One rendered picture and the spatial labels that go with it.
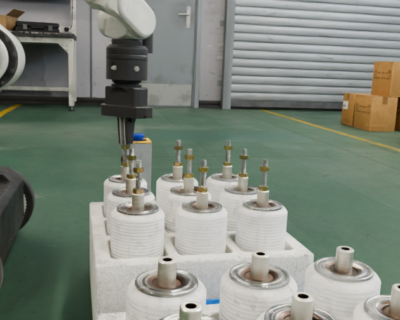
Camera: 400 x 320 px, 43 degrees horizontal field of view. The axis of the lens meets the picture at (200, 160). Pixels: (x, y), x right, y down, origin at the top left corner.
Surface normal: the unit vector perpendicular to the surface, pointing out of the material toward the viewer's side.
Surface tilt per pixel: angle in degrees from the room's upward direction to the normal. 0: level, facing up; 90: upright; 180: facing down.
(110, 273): 90
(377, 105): 90
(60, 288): 0
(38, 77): 90
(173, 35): 90
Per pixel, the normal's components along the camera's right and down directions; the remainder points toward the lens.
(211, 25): 0.20, 0.19
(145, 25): 0.76, 0.15
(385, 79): -0.97, 0.00
